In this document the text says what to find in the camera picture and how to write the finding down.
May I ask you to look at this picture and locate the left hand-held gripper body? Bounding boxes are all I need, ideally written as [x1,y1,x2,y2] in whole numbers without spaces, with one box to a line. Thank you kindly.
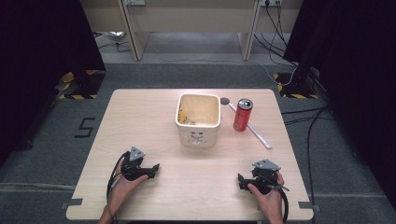
[120,146,149,182]

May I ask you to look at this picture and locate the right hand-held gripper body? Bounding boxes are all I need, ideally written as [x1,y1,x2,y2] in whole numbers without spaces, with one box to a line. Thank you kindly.
[247,159,283,196]

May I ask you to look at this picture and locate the white ruler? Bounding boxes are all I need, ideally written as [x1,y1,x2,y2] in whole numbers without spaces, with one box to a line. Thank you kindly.
[228,102,273,150]

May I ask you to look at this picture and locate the white plastic bin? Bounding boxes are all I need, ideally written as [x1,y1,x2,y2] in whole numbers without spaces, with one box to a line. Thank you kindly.
[175,92,222,149]

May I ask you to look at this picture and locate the red drink can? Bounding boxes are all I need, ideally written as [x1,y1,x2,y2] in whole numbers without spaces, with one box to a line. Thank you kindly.
[233,98,254,133]

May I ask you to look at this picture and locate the person's left hand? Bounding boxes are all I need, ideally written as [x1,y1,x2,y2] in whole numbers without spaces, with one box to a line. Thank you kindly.
[106,174,149,216]

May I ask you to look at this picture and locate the person's right hand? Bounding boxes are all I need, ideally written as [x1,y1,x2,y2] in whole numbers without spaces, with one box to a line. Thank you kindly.
[247,172,286,219]

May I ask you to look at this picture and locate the grey tape piece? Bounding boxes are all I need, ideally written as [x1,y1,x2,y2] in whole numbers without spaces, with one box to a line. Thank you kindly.
[297,201,321,213]
[61,198,84,210]

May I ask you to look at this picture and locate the stand base with hazard tape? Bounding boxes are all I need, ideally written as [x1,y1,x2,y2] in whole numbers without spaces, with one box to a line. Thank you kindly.
[273,71,321,100]
[58,69,106,101]

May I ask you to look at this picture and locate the black curtain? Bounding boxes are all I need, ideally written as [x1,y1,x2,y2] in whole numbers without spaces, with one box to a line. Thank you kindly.
[283,0,396,210]
[0,0,106,167]

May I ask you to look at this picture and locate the left hand-held gripper black cable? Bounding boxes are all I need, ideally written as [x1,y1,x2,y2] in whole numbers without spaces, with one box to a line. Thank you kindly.
[106,150,130,203]

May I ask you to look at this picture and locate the hand-held gripper black cable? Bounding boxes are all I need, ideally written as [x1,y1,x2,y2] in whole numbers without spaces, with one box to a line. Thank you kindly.
[268,182,290,224]
[106,150,130,203]

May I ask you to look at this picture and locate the right hand-held gripper black cable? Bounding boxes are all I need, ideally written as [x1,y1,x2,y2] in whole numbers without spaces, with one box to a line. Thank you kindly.
[268,182,290,224]

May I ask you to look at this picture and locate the thin black floor cable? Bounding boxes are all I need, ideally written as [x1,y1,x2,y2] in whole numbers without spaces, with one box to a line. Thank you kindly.
[92,31,133,54]

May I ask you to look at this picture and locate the black cables from outlet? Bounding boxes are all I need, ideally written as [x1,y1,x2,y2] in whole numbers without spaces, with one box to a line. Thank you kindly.
[253,0,298,67]

